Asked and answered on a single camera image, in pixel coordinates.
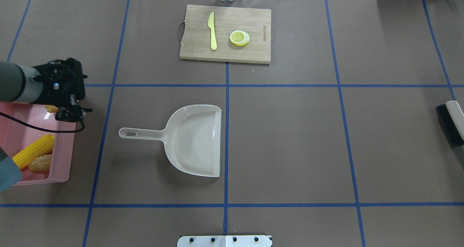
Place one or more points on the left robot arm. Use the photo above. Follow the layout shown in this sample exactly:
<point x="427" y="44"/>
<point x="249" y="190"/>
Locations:
<point x="18" y="86"/>

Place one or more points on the brown paper table mat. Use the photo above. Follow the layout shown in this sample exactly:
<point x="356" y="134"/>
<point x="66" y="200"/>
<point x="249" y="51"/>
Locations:
<point x="335" y="143"/>

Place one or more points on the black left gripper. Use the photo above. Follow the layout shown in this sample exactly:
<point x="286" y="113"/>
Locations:
<point x="48" y="95"/>

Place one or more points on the wooden cutting board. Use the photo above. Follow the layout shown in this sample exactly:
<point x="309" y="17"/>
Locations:
<point x="195" y="42"/>

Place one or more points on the metal mounting plate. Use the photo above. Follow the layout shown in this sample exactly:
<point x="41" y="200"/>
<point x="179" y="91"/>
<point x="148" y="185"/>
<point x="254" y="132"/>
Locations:
<point x="225" y="241"/>

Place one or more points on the yellow toy corn cob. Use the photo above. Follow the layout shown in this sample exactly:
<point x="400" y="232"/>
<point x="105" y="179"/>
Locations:
<point x="42" y="146"/>

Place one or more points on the yellow plastic knife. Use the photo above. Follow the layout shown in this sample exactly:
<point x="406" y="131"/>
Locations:
<point x="211" y="25"/>

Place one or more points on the brown toy potato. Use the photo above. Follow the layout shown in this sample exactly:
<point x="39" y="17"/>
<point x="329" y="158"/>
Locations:
<point x="41" y="164"/>

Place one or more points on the lemon slices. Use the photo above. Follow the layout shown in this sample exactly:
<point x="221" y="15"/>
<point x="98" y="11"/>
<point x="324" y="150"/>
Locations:
<point x="239" y="38"/>

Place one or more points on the toy ginger root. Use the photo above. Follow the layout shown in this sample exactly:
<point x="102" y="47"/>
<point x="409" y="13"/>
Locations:
<point x="51" y="109"/>

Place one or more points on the beige plastic dustpan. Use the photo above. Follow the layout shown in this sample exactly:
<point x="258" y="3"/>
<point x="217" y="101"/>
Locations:
<point x="191" y="138"/>

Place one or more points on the pink plastic bin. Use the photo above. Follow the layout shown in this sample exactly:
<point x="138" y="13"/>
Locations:
<point x="15" y="137"/>

